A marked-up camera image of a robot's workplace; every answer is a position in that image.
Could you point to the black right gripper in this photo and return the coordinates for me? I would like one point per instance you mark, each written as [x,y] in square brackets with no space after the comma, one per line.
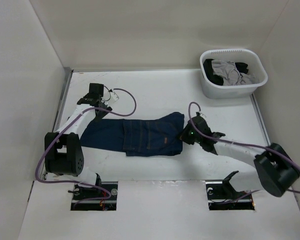
[184,135]

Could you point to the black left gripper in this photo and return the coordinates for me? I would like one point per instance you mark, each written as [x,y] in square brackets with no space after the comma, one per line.
[100,115]

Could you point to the dark blue denim trousers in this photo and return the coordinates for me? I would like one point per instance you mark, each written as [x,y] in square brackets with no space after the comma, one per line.
[136,137]

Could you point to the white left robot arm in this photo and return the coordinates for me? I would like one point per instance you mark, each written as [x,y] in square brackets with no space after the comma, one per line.
[64,155]

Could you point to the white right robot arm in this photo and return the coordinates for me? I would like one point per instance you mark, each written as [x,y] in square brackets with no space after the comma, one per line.
[271,173]

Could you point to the white plastic laundry basket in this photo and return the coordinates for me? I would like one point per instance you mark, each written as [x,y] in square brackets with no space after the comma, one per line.
[255,67]

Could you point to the grey garment in basket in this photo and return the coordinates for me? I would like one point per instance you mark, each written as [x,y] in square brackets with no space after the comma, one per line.
[231,76]

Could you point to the black garment in basket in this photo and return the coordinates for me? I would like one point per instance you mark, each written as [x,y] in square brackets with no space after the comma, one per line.
[218,80]

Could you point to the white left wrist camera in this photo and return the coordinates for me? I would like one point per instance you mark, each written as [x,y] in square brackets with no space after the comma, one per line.
[113,97]

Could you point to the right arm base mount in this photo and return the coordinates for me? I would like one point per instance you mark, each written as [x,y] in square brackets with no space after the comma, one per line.
[223,197]

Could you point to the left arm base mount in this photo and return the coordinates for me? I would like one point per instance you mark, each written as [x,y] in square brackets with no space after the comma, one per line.
[93,199]

